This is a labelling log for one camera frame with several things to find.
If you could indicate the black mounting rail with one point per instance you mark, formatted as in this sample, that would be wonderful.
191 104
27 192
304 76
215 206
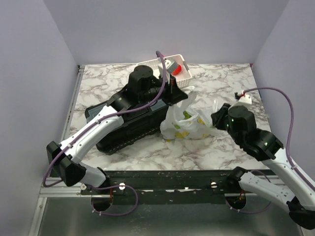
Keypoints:
168 187

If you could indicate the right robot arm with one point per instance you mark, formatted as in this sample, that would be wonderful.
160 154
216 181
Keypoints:
298 197

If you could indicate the green fake guava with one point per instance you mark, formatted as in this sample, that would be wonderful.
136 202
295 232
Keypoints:
186 115

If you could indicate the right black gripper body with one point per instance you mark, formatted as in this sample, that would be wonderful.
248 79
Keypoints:
221 121

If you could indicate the white perforated plastic basket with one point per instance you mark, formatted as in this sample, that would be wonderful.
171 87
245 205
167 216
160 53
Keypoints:
182 78

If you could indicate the white lemon print plastic bag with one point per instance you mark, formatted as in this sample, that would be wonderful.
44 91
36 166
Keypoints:
199 126

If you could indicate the black plastic toolbox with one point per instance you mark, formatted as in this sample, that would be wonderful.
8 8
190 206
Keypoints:
136 125

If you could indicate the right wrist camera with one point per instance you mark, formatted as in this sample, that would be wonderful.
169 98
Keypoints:
242 99

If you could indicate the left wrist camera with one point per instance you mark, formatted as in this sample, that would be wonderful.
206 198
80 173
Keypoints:
170 64

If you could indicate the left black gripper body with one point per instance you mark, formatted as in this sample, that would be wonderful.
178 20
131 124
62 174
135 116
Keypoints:
153 93

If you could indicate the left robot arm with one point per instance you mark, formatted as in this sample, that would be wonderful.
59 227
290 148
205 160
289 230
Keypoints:
142 90

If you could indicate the red fake apple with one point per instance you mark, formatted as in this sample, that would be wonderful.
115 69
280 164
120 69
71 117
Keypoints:
177 70

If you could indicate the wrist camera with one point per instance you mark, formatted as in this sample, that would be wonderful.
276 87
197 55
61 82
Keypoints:
242 99
170 64

